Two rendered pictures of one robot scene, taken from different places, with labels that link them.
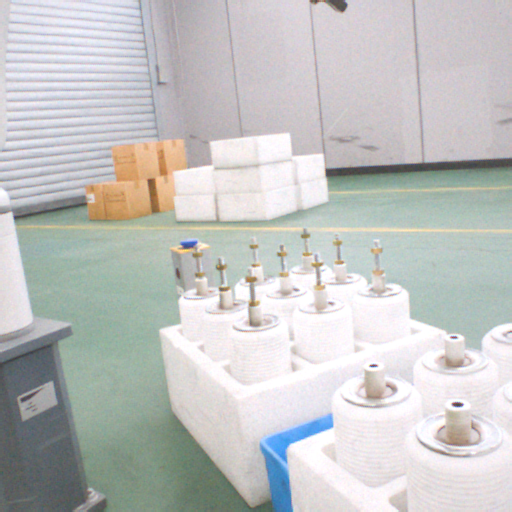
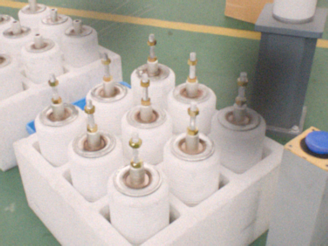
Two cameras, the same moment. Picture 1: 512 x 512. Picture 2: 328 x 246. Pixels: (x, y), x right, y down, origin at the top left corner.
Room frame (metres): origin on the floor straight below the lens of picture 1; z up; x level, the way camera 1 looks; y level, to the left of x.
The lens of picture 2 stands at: (1.63, -0.21, 0.71)
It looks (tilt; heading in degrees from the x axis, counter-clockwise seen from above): 34 degrees down; 168
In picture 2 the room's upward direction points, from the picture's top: 4 degrees counter-clockwise
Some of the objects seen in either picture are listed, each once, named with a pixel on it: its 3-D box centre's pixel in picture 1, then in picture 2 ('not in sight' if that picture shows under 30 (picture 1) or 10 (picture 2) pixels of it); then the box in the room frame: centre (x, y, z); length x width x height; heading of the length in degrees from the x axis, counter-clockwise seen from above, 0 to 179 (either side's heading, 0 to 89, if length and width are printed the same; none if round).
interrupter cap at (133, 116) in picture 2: (286, 292); (146, 116); (1.00, -0.05, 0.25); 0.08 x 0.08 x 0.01
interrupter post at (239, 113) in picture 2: (201, 287); (239, 112); (1.06, 0.11, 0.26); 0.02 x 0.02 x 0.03
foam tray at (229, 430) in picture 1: (295, 375); (149, 180); (1.00, -0.05, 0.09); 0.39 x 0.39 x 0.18; 24
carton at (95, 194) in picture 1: (108, 199); not in sight; (5.06, 1.23, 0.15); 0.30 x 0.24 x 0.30; 140
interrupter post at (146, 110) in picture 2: (285, 285); (146, 110); (1.00, -0.05, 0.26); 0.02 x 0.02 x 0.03
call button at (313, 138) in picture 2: (189, 244); (320, 143); (1.23, 0.14, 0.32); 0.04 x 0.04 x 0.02
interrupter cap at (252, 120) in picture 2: (202, 293); (238, 118); (1.06, 0.11, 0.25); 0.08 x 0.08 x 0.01
